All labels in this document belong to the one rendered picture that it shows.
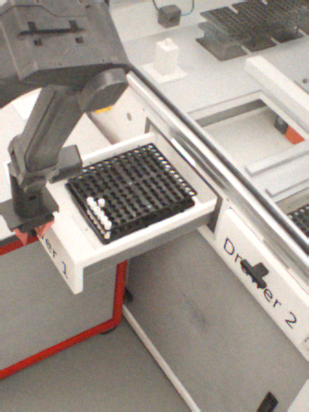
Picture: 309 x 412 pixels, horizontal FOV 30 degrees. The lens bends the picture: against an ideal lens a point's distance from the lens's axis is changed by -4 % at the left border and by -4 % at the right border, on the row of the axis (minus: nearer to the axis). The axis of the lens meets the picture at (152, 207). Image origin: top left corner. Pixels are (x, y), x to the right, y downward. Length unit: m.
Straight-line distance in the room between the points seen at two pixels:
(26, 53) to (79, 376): 1.55
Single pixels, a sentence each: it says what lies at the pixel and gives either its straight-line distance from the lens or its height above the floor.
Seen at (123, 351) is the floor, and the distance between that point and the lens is 2.04.
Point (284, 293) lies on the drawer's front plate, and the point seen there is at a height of 0.90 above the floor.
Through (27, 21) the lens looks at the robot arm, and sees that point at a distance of 0.56.
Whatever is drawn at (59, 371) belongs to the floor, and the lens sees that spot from 2.00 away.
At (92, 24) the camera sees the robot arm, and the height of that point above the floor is 1.49.
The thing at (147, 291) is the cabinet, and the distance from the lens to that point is 1.79.
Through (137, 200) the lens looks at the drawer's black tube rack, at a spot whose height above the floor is 0.90.
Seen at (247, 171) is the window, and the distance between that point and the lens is 1.15.
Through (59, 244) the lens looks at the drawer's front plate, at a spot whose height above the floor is 0.91.
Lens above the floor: 1.80
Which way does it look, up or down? 48 degrees down
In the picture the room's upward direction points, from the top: 9 degrees clockwise
